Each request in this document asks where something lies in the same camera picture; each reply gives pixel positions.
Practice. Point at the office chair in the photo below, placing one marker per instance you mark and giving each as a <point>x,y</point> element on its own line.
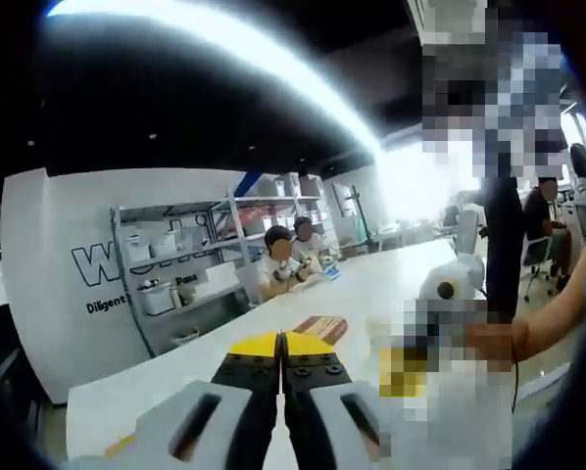
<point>540,259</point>

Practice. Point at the long ceiling light strip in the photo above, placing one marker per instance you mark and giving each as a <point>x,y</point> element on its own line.
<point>224,54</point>

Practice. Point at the black pole stand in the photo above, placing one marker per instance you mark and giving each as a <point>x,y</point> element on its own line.
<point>359,215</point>

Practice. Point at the grey metal shelf rack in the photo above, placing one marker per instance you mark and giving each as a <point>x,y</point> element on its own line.
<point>175,208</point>
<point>273,198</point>

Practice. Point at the yellow cardboard box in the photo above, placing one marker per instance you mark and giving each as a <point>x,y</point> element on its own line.
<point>121,443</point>

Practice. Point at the red flat box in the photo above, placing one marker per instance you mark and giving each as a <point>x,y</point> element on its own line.
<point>322,329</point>

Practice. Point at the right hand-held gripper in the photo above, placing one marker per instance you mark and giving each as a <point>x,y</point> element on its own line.
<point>462,276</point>

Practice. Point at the white storage bin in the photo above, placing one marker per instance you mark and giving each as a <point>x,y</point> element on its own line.
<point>163,247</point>
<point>138,250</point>
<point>157,299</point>

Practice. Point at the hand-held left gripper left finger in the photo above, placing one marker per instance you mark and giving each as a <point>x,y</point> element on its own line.
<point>175,431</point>

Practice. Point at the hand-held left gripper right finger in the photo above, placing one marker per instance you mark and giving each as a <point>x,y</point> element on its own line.
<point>332,426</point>

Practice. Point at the white cardboard box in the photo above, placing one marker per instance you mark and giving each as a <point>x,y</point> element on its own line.
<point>217,281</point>

